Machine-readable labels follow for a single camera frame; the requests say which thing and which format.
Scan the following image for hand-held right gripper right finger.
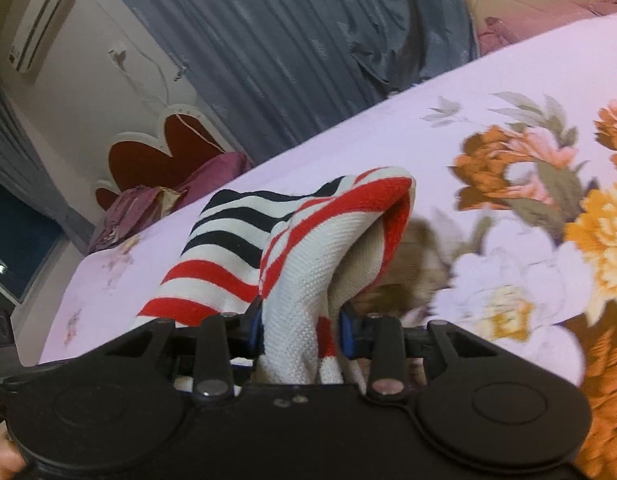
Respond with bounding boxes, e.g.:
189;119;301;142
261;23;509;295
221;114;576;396
338;303;495;403

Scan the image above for dark window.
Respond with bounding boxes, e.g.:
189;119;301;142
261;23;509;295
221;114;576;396
0;179;65;306

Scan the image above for person's left hand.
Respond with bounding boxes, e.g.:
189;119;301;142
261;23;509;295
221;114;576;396
0;431;28;480

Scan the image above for purple pillows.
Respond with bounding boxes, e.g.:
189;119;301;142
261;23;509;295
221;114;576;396
88;185;187;256

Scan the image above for white wall cable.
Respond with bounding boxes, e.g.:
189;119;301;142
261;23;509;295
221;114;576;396
108;49;225;154

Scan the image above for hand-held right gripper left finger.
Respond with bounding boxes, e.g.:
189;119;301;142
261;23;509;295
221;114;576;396
106;295;265;402

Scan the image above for red black striped white shirt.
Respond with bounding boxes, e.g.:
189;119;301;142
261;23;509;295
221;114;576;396
136;166;418;396

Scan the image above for blue-grey curtain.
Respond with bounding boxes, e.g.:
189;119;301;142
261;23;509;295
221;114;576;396
88;0;480;161

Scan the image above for pink pillow at right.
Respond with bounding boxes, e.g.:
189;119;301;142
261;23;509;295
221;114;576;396
475;0;617;57

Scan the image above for white air conditioner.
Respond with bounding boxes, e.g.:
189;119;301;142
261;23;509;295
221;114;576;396
8;0;80;74

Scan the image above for magenta pillow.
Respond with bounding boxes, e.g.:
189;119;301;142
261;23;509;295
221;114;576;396
176;152;254;208

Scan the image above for brown cream-edged headboard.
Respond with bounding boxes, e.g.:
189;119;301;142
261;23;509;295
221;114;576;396
93;104;239;211

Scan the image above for grey side curtain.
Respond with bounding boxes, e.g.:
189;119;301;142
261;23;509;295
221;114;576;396
0;72;95;257

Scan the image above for lilac floral bed sheet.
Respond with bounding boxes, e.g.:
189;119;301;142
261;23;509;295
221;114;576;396
38;10;617;480

